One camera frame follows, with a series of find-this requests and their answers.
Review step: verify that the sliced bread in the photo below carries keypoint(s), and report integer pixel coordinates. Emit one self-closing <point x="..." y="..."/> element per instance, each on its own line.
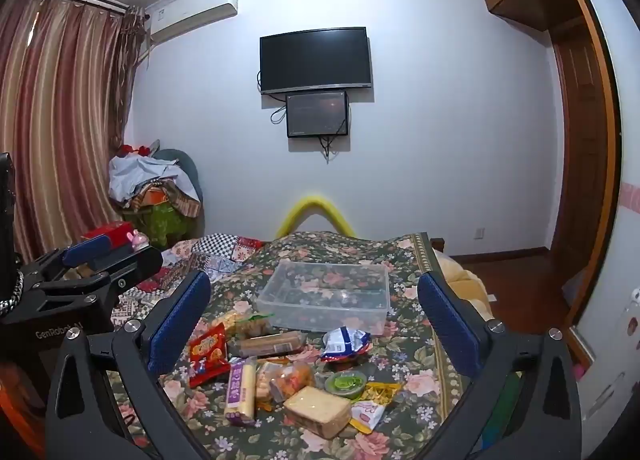
<point x="317" y="410"/>

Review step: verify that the wall outlet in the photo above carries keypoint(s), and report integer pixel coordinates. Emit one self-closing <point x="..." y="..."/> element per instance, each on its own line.
<point x="478" y="233"/>

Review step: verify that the patchwork quilt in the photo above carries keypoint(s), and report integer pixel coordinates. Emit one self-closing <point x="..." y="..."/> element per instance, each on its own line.
<point x="225" y="250"/>

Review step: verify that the green jelly cup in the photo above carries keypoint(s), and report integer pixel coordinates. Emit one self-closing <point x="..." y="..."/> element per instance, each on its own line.
<point x="346" y="384"/>

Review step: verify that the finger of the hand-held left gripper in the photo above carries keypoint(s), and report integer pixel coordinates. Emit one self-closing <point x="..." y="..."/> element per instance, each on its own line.
<point x="140" y="262"/>
<point x="87" y="246"/>

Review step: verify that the teal chair back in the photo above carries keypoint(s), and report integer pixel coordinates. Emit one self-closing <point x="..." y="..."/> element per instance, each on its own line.
<point x="185" y="159"/>

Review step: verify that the small black monitor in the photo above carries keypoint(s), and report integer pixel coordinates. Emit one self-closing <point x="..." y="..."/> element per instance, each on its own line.
<point x="317" y="113"/>

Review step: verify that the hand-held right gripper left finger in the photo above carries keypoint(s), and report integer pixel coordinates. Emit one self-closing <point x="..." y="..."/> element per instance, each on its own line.
<point x="180" y="322"/>

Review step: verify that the wooden door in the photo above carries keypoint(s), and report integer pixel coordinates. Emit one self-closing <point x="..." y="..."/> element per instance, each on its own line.
<point x="580" y="149"/>

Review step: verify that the clear plastic container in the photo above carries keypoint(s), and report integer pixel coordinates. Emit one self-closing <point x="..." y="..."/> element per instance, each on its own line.
<point x="325" y="312"/>

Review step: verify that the yellow foam tube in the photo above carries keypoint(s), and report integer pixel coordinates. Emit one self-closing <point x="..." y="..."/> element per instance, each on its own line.
<point x="312" y="205"/>

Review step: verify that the white air conditioner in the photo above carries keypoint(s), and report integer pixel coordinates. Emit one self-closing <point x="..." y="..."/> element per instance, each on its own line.
<point x="195" y="9"/>

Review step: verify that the yellow snack packet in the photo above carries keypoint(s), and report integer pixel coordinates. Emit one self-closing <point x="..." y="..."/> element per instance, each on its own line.
<point x="382" y="391"/>

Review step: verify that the white and pink snack packet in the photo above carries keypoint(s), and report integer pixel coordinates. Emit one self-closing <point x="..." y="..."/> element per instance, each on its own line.
<point x="367" y="415"/>

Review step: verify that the striped curtain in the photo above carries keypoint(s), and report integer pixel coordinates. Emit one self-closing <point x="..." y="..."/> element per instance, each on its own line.
<point x="65" y="114"/>

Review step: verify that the pile of clothes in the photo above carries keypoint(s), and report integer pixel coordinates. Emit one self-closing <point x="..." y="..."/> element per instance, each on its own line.
<point x="150" y="190"/>

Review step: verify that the red box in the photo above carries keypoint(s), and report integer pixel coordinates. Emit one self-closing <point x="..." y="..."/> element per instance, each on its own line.
<point x="112" y="232"/>

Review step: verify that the red snack packet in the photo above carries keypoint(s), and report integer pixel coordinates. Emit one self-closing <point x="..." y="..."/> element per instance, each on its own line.
<point x="210" y="352"/>

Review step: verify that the blue and white snack packet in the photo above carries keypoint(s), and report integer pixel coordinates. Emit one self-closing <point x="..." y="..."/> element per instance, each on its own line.
<point x="345" y="344"/>

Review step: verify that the green top snack bag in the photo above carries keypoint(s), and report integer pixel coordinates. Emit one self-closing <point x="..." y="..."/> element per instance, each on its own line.
<point x="227" y="320"/>

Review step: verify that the long brown bread packet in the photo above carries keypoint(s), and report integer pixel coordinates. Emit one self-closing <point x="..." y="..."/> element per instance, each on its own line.
<point x="267" y="344"/>

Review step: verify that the pink toy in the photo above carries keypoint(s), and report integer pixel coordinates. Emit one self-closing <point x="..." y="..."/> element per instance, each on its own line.
<point x="137" y="239"/>

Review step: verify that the orange biscuit packet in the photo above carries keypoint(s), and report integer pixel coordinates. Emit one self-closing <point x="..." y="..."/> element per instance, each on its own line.
<point x="292" y="380"/>

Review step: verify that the purple and white biscuit packet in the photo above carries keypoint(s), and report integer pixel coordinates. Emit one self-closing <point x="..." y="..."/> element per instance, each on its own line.
<point x="240" y="390"/>

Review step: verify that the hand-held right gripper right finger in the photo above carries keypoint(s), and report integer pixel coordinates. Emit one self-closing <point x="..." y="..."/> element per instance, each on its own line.
<point x="445" y="325"/>

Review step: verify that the black wall television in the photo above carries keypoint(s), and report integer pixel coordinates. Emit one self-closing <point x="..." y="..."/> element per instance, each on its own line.
<point x="315" y="59"/>

